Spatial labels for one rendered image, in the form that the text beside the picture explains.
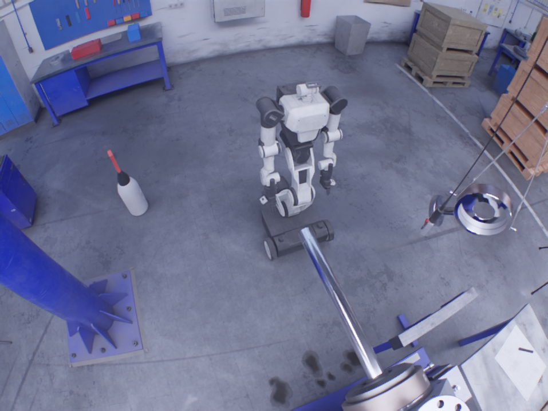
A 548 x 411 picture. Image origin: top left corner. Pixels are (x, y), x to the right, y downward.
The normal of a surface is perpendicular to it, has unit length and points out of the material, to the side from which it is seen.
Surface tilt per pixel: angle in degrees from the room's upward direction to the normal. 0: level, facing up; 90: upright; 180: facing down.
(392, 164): 0
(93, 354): 0
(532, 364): 0
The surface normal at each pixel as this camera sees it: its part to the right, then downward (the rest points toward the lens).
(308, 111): 0.27, 0.14
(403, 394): 0.02, -0.57
